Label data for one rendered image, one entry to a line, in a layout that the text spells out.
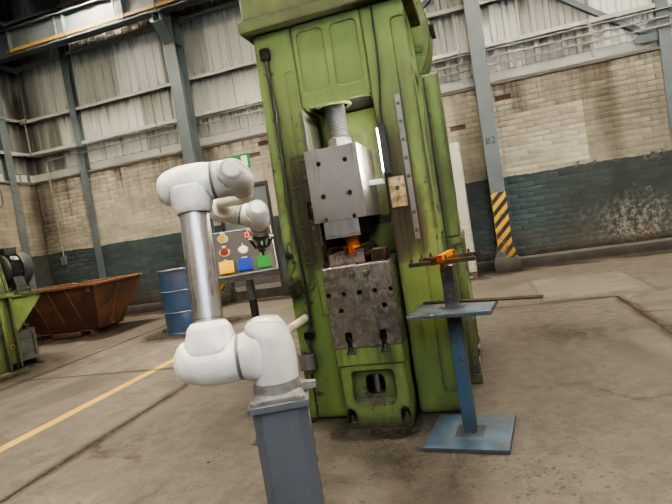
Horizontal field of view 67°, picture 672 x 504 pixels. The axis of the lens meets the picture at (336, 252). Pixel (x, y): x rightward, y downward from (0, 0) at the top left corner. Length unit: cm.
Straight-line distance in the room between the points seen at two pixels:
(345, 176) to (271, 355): 135
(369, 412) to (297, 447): 119
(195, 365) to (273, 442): 35
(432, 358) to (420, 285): 42
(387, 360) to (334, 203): 89
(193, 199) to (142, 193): 894
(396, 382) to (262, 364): 126
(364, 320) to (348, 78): 134
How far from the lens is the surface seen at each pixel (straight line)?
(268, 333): 168
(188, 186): 180
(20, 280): 755
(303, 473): 181
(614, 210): 889
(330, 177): 280
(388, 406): 289
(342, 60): 304
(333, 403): 317
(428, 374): 300
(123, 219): 1101
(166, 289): 731
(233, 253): 281
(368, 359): 282
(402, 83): 294
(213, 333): 172
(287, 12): 314
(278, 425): 175
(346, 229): 278
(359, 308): 275
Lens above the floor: 114
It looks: 3 degrees down
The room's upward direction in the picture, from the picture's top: 9 degrees counter-clockwise
